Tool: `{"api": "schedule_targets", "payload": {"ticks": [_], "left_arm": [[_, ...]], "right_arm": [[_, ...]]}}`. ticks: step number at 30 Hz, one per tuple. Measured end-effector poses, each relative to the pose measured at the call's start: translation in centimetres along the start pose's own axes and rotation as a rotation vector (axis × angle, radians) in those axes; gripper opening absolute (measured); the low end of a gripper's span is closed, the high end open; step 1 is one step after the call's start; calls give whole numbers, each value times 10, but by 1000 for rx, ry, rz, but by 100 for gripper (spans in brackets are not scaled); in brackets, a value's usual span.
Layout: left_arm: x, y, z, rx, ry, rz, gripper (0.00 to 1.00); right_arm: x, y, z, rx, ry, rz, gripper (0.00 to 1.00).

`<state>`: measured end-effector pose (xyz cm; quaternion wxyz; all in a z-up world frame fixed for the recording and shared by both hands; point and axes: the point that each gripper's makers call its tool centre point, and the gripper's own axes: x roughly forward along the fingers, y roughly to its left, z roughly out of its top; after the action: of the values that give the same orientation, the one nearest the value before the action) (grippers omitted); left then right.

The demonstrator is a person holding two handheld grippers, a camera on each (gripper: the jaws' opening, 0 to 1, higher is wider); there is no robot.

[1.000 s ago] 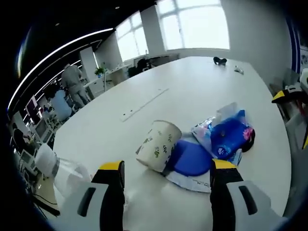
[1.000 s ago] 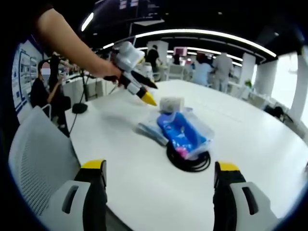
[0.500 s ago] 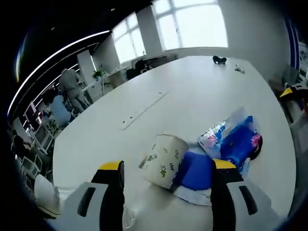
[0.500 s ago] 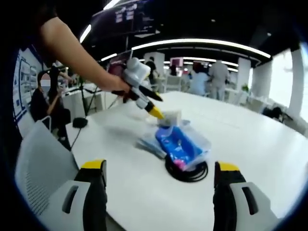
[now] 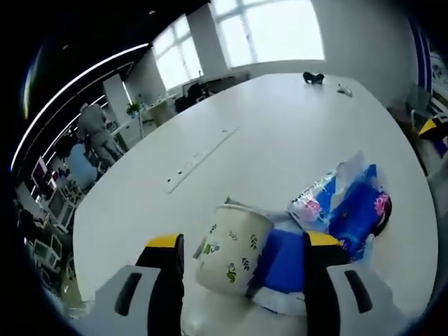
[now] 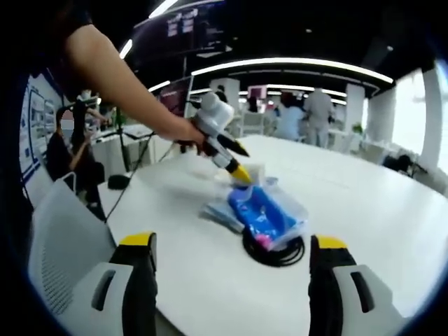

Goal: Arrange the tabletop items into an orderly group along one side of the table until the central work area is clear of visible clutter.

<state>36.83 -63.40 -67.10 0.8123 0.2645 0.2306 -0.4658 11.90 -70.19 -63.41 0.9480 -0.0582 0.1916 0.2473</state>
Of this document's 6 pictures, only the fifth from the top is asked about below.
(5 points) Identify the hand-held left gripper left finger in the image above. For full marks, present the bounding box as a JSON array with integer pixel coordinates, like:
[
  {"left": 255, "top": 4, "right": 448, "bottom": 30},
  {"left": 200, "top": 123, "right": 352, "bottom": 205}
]
[{"left": 94, "top": 233, "right": 186, "bottom": 336}]

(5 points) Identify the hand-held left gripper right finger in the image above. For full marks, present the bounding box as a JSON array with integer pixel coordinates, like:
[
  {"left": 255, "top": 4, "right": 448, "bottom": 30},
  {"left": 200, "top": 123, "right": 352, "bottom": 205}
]
[{"left": 302, "top": 230, "right": 403, "bottom": 336}]

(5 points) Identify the wet wipes pack blue lid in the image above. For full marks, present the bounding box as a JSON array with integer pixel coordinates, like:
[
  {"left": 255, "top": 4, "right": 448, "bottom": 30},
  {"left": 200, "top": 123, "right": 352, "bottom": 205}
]
[{"left": 244, "top": 209, "right": 309, "bottom": 318}]

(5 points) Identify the blue tissue packet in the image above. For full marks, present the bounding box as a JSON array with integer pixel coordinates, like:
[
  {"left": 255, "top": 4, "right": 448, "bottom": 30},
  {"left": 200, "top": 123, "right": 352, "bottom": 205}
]
[{"left": 286, "top": 150, "right": 393, "bottom": 263}]

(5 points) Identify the white leaf-print paper cup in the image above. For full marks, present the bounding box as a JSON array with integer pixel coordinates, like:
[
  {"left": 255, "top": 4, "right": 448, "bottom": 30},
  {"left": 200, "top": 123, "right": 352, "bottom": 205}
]
[{"left": 194, "top": 204, "right": 273, "bottom": 295}]

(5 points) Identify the black cable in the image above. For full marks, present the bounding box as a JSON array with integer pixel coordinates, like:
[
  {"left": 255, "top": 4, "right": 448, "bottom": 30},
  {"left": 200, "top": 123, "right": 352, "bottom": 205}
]
[{"left": 367, "top": 192, "right": 393, "bottom": 239}]

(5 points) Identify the small black object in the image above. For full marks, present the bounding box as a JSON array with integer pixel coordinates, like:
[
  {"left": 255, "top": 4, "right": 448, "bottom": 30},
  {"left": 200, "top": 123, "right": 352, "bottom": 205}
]
[{"left": 302, "top": 71, "right": 325, "bottom": 85}]

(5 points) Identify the white table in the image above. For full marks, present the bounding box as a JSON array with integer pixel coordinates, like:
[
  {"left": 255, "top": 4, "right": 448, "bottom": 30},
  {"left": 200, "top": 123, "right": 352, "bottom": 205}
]
[{"left": 71, "top": 71, "right": 438, "bottom": 336}]

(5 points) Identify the beige desk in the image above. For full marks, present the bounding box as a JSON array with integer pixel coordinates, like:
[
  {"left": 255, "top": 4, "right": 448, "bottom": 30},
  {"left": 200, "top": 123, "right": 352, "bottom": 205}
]
[{"left": 141, "top": 92, "right": 178, "bottom": 125}]

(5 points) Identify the black office chair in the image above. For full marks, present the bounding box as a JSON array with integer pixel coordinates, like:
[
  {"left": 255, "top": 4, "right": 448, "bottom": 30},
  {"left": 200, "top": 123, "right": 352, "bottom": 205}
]
[{"left": 174, "top": 83, "right": 204, "bottom": 113}]

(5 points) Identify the grey chair white frame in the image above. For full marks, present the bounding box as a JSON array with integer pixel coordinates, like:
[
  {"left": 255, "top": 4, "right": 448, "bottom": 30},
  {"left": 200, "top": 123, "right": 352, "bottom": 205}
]
[{"left": 405, "top": 82, "right": 442, "bottom": 123}]

